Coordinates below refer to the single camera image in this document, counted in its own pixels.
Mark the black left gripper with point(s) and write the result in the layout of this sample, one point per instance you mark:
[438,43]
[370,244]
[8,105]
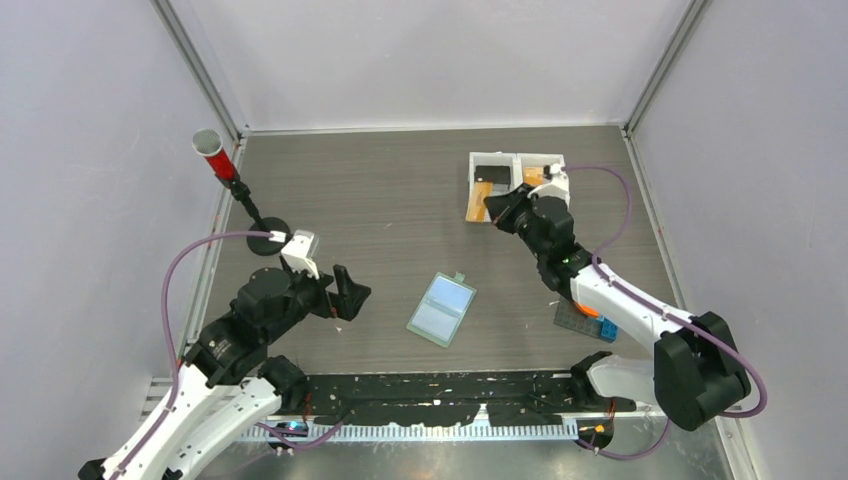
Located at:
[347,302]

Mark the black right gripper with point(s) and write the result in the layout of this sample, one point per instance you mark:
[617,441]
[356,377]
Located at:
[504,207]

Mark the orange credit card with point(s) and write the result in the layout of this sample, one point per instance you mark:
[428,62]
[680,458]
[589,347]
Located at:
[476,211]
[534,175]

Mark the green card holder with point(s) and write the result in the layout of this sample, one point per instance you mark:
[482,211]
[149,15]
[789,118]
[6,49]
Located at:
[442,309]

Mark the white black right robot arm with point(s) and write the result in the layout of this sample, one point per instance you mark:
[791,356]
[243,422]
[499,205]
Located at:
[695,372]

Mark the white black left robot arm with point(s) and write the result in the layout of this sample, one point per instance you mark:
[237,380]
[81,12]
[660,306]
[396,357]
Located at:
[227,381]

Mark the white two-compartment bin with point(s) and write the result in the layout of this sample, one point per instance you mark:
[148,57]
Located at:
[504,170]

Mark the orange lego brick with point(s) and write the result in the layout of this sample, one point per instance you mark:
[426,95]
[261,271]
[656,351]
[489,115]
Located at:
[587,311]

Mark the red microphone on stand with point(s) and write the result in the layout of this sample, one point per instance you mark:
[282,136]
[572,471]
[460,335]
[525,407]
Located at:
[209,144]

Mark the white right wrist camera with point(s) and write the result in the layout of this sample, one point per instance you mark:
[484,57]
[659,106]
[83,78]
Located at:
[557,183]

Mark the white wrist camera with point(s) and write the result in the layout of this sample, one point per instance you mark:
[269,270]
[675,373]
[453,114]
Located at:
[557,183]
[298,249]

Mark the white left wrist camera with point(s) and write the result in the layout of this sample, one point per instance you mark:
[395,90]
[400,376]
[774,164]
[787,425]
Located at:
[298,249]

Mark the aluminium front rail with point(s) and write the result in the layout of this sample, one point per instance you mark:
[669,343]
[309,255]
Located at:
[566,427]

